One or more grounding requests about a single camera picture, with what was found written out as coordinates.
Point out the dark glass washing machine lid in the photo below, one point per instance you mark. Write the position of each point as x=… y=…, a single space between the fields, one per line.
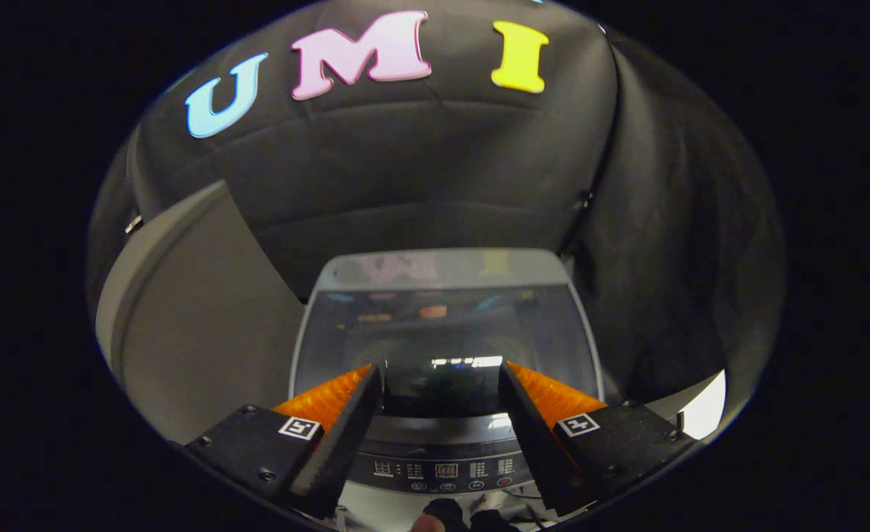
x=442 y=329

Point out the black backdrop cloth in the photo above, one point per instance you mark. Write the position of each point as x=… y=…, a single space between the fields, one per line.
x=420 y=162

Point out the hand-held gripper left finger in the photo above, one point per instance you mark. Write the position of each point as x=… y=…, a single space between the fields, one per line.
x=335 y=454

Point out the grey washing machine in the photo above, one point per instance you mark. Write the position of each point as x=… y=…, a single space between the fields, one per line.
x=442 y=267

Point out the white panel with black slots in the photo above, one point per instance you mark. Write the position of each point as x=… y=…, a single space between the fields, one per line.
x=704 y=410

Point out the silver metal clip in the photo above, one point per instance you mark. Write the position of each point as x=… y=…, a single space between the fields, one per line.
x=133 y=223

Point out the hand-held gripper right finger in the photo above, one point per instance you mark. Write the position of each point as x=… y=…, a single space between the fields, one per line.
x=538 y=451

